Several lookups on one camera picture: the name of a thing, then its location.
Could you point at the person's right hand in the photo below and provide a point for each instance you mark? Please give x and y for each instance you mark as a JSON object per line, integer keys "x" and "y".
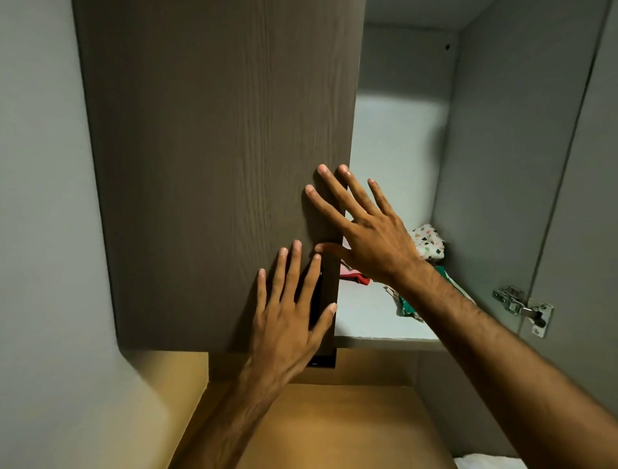
{"x": 381, "y": 246}

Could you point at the person's right forearm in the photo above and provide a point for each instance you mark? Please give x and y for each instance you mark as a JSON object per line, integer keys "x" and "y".
{"x": 507, "y": 367}

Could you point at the white bed sheet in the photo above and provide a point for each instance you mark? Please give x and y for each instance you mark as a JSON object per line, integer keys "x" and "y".
{"x": 487, "y": 463}

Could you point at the stack of clothes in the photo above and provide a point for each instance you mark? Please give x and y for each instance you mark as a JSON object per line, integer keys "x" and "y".
{"x": 428, "y": 241}

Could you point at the person's left hand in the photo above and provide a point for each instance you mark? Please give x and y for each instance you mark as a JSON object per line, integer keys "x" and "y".
{"x": 285, "y": 338}

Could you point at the brown wooden bedside cabinet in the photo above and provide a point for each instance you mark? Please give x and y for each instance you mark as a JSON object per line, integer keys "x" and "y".
{"x": 338, "y": 425}

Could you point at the metal door hinge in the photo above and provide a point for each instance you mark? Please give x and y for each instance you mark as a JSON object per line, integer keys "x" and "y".
{"x": 519, "y": 304}

